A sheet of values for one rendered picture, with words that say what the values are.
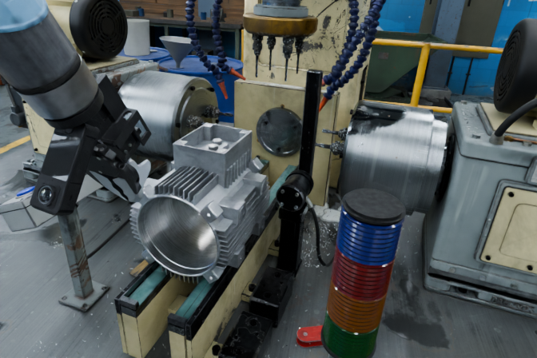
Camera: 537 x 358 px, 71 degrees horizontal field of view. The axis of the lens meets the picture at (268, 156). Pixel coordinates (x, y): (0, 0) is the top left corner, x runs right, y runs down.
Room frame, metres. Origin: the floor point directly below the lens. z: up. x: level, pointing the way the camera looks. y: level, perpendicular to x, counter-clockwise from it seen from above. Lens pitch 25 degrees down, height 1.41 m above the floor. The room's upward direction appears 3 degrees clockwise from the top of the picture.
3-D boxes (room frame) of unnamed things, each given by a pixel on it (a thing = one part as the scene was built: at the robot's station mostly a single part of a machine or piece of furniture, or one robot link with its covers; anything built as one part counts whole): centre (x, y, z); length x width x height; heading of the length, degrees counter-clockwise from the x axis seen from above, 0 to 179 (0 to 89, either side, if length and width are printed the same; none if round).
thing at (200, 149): (0.64, 0.10, 1.11); 0.12 x 0.11 x 0.07; 161
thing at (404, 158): (0.81, -0.31, 1.04); 0.41 x 0.25 x 0.25; 71
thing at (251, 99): (1.07, -0.05, 0.97); 0.30 x 0.11 x 0.34; 71
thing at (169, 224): (0.60, 0.11, 1.01); 0.20 x 0.19 x 0.19; 161
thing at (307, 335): (0.50, -0.11, 0.81); 0.09 x 0.03 x 0.02; 100
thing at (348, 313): (0.31, -0.10, 1.10); 0.06 x 0.06 x 0.04
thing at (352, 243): (0.31, -0.10, 1.19); 0.06 x 0.06 x 0.04
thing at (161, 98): (1.04, 0.34, 1.04); 0.37 x 0.25 x 0.25; 71
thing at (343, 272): (0.31, -0.10, 1.14); 0.06 x 0.06 x 0.04
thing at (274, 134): (1.01, -0.03, 1.01); 0.15 x 0.02 x 0.15; 71
